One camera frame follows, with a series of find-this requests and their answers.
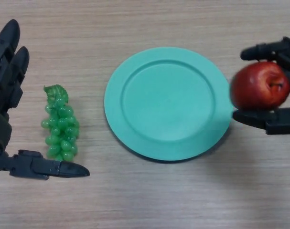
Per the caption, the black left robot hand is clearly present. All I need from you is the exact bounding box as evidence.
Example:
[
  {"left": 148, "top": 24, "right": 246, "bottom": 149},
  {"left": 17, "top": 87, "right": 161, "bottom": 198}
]
[{"left": 0, "top": 19, "right": 90, "bottom": 185}]

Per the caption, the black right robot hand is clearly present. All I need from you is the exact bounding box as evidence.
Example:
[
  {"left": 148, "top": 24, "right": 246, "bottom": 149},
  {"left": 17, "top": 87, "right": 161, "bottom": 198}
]
[{"left": 232, "top": 36, "right": 290, "bottom": 135}]

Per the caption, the red apple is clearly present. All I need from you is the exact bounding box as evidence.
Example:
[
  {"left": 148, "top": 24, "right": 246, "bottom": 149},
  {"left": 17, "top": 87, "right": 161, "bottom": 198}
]
[{"left": 230, "top": 61, "right": 290, "bottom": 111}]

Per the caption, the green round plate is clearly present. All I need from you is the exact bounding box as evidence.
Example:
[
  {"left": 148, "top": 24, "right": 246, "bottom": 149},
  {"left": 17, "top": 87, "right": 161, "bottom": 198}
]
[{"left": 104, "top": 47, "right": 234, "bottom": 163}]

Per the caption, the green plastic grape bunch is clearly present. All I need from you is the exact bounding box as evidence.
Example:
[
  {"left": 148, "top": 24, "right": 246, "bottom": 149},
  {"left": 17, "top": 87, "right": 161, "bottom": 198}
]
[{"left": 41, "top": 83, "right": 80, "bottom": 162}]

